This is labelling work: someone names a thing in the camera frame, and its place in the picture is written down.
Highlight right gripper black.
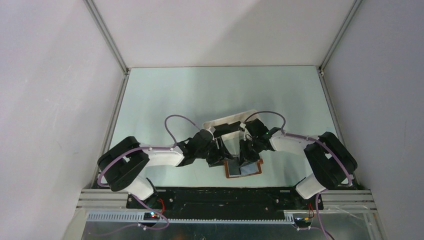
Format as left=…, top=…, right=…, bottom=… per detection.
left=237, top=137, right=262, bottom=168

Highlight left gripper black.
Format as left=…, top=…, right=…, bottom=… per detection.
left=195, top=136, right=235, bottom=167

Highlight brown leather card holder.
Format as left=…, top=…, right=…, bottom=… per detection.
left=224, top=158, right=264, bottom=179

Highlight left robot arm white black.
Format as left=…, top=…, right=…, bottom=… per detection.
left=97, top=129, right=233, bottom=208

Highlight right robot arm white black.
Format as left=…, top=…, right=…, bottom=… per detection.
left=239, top=119, right=358, bottom=209

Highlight white plastic tray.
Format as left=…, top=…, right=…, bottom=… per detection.
left=202, top=109, right=257, bottom=141

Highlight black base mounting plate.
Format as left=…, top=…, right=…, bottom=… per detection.
left=127, top=187, right=324, bottom=220

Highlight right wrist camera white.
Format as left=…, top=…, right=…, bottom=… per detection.
left=239, top=122, right=248, bottom=141

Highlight right aluminium frame post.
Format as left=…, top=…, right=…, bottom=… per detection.
left=317, top=0, right=364, bottom=144

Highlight aluminium frame post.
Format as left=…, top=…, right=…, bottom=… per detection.
left=317, top=0, right=364, bottom=144
left=82, top=0, right=130, bottom=186

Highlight white slotted cable duct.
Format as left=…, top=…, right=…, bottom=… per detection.
left=86, top=211, right=295, bottom=225

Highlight left aluminium frame post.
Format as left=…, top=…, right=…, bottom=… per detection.
left=82, top=0, right=130, bottom=186

